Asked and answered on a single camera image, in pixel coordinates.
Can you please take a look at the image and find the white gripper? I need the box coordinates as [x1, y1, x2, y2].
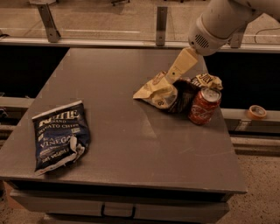
[166, 16, 230, 84]

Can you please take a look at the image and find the brown chip bag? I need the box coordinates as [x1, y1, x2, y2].
[133, 72, 223, 113]

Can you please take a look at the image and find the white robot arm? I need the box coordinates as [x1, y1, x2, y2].
[188, 0, 280, 56]

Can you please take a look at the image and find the red coke can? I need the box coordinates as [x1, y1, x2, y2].
[188, 87, 221, 125]

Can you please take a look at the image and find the blue Kettle chip bag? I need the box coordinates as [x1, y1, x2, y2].
[32, 101, 90, 175]

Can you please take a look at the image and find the orange tape roll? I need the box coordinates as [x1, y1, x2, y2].
[248, 105, 267, 120]

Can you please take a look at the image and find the right metal railing bracket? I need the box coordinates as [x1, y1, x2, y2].
[228, 26, 246, 48]

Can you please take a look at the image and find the metal railing bracket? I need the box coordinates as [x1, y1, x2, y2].
[37, 3, 61, 43]
[156, 6, 168, 46]
[228, 26, 246, 48]

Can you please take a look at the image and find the middle metal railing bracket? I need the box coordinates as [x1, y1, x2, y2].
[156, 6, 168, 46]

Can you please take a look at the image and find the left metal railing bracket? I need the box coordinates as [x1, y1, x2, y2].
[37, 3, 61, 43]

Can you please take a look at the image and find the grey drawer with handle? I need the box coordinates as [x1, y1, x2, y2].
[10, 190, 229, 224]

